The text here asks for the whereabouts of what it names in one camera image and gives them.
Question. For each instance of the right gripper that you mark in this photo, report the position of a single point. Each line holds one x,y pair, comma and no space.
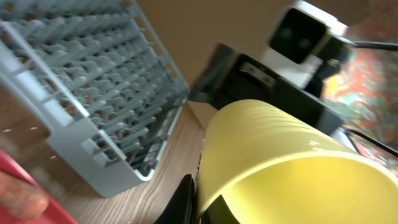
231,76

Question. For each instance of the grey dishwasher rack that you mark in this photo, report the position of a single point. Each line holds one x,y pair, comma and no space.
99,78

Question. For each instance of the red serving tray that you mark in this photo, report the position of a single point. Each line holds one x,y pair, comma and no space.
54,213

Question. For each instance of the orange carrot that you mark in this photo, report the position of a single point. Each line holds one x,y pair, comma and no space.
21,199

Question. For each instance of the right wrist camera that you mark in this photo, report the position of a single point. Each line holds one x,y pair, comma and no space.
294,47

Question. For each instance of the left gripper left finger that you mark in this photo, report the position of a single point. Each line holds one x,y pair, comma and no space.
180,208

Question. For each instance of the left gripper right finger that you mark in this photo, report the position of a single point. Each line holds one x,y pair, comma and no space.
218,213

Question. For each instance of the yellow cup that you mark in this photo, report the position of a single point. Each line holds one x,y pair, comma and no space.
270,167

